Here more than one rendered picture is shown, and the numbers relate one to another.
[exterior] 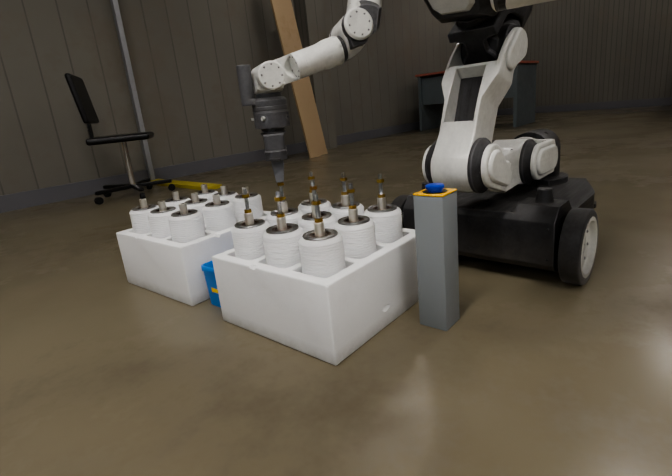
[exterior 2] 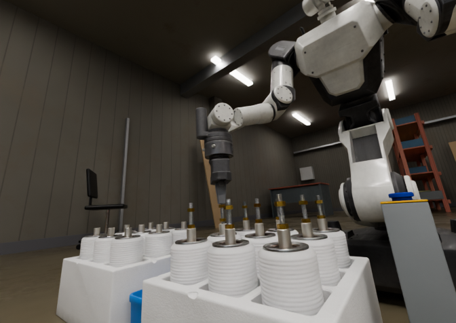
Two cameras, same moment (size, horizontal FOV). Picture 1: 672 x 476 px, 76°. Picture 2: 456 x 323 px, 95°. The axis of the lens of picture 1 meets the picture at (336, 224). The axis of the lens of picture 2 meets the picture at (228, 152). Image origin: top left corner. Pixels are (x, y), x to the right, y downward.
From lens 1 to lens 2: 0.56 m
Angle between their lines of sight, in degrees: 31
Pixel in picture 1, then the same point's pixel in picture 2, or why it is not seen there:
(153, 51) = (139, 166)
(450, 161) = (373, 189)
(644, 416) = not seen: outside the picture
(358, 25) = (283, 94)
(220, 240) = (155, 267)
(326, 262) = (305, 287)
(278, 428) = not seen: outside the picture
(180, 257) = (110, 283)
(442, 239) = (442, 258)
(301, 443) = not seen: outside the picture
